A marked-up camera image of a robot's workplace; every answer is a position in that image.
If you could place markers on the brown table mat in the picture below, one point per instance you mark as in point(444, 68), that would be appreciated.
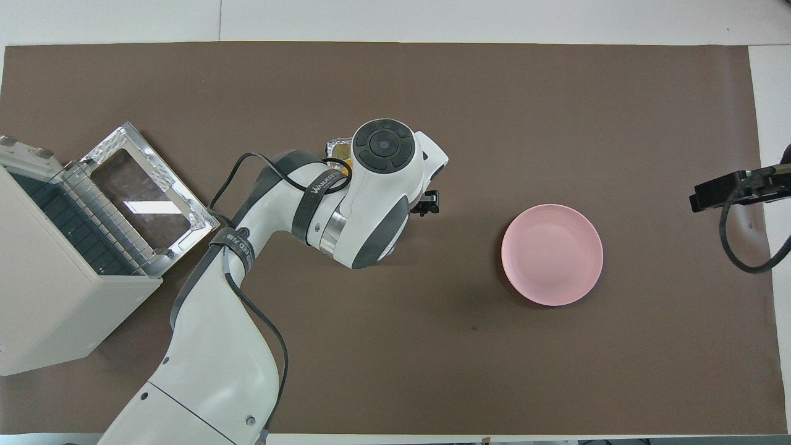
point(494, 123)

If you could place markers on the aluminium foil tray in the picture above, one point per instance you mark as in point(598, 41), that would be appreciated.
point(337, 148)

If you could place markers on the glass oven door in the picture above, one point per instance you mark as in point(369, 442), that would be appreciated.
point(185, 204)

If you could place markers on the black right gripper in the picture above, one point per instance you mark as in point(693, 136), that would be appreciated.
point(769, 185)

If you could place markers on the pink round plate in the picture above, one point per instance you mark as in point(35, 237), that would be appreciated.
point(552, 254)

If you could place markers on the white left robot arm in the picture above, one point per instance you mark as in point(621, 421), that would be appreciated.
point(210, 346)

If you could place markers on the cream toaster oven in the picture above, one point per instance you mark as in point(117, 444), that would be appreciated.
point(55, 309)

